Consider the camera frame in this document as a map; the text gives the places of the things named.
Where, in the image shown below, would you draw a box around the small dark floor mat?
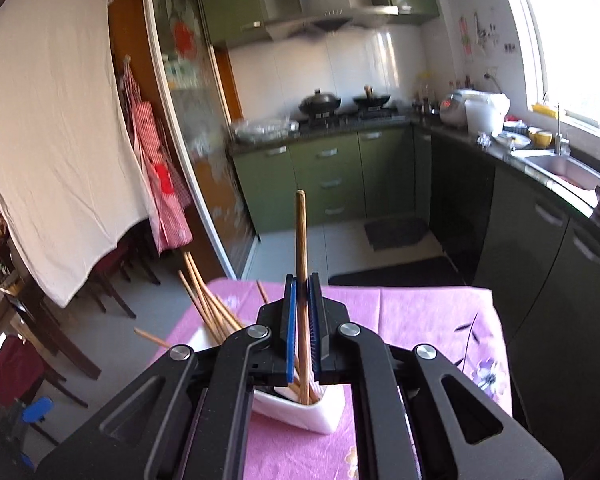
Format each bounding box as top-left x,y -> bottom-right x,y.
364,217 -> 428,252

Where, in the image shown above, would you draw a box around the pink striped apron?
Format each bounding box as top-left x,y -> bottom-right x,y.
119,57 -> 146,126

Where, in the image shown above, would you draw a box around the white plastic utensil holder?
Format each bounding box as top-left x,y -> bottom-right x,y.
185,324 -> 349,436

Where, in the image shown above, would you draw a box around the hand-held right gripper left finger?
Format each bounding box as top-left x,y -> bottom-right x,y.
37,274 -> 301,480

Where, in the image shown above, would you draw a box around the condiment bottles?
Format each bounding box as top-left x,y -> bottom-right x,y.
411,72 -> 441,113

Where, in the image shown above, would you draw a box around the white hanging cloth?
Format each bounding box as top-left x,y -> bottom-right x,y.
0,0 -> 153,308

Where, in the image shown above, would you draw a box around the dishes on counter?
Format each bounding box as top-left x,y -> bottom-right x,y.
477,120 -> 531,151

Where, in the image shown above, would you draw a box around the white plastic container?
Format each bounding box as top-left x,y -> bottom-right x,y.
465,92 -> 511,136

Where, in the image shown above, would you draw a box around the blue plastic stool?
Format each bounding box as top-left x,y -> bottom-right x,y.
21,396 -> 54,423

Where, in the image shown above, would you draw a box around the wall stickers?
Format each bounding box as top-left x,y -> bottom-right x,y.
457,7 -> 518,56

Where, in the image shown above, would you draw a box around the black wok with lid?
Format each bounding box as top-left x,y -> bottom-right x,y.
298,88 -> 342,116

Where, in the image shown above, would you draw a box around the dark base cabinet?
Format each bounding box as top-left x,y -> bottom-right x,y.
412,130 -> 600,461

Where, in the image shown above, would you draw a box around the stainless steel sink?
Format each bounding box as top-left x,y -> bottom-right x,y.
522,154 -> 600,191

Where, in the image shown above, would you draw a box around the black gas stove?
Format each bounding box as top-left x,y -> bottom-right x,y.
300,107 -> 406,131

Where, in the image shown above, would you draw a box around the silver rice cooker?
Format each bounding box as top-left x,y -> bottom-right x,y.
439,89 -> 486,128

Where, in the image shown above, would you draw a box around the chrome sink faucet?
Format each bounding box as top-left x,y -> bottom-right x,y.
542,91 -> 571,158

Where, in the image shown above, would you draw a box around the purple floral tablecloth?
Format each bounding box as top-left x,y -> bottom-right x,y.
152,277 -> 513,480

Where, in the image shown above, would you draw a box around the green base cabinet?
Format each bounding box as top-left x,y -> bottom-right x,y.
230,127 -> 431,235

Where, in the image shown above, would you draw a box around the dark wooden chair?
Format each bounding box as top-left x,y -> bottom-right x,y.
87,237 -> 161,318

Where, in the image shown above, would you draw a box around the clear plastic bag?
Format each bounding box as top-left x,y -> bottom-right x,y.
232,117 -> 301,142

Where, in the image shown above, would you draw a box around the black wok with spatula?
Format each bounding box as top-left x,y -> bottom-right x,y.
352,85 -> 393,110

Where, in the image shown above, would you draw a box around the long dark floor mat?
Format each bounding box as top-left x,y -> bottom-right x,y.
327,256 -> 466,288

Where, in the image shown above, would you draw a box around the dark brown chopstick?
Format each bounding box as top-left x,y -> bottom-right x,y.
294,189 -> 311,405

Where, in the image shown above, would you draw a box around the bunch of wooden chopsticks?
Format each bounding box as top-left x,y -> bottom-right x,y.
134,251 -> 321,405

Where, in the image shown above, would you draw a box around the frosted glass sliding door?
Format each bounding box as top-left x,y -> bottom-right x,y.
141,0 -> 258,281

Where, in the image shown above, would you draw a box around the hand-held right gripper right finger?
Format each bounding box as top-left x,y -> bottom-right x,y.
307,272 -> 563,480

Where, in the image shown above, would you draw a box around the red cushioned chair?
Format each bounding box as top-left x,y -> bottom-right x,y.
0,335 -> 88,411

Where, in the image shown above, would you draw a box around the kitchen window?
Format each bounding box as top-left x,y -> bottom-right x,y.
495,0 -> 600,141

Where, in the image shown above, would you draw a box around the red checked apron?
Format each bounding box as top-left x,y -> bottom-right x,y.
130,100 -> 193,253

